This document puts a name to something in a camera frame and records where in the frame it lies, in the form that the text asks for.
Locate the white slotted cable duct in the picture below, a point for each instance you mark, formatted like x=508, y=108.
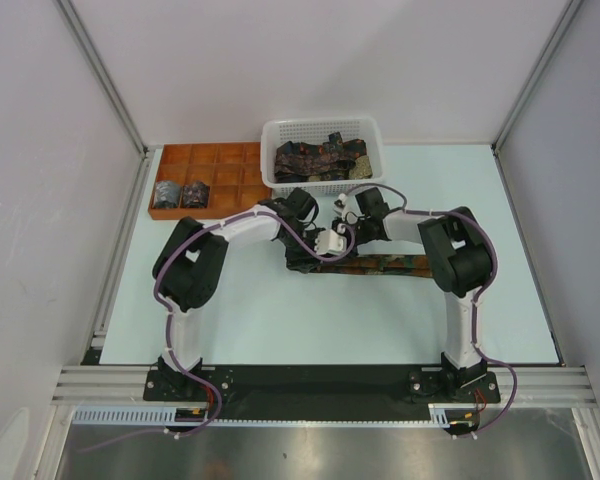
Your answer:
x=434, y=417

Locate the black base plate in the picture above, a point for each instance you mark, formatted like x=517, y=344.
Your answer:
x=321, y=393

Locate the aluminium frame rail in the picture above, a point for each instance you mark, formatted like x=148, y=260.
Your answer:
x=92, y=57

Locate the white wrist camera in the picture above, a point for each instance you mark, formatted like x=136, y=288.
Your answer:
x=332, y=241
x=341, y=206

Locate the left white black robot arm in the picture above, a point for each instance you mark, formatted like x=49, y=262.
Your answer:
x=189, y=267

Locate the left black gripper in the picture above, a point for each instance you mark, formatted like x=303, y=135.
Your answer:
x=302, y=262

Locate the orange compartment tray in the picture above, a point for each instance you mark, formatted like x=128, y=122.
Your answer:
x=232, y=170

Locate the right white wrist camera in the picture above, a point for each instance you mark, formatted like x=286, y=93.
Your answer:
x=341, y=206

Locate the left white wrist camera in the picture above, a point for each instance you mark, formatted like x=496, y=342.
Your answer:
x=332, y=241

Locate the dark red tie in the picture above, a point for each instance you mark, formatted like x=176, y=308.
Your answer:
x=195, y=195

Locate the olive gold tie in basket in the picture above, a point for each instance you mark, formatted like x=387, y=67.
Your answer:
x=362, y=169

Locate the rolled grey tie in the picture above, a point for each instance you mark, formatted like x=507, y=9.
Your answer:
x=167, y=195

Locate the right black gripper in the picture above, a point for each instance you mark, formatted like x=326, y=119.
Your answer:
x=354, y=249

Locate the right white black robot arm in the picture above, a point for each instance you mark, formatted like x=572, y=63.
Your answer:
x=462, y=261

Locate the dark patterned tie in basket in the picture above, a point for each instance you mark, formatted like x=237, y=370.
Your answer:
x=298, y=162

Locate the orange green patterned tie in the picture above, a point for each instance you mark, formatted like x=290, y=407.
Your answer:
x=379, y=264

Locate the white plastic basket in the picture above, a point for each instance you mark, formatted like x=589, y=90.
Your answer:
x=315, y=131

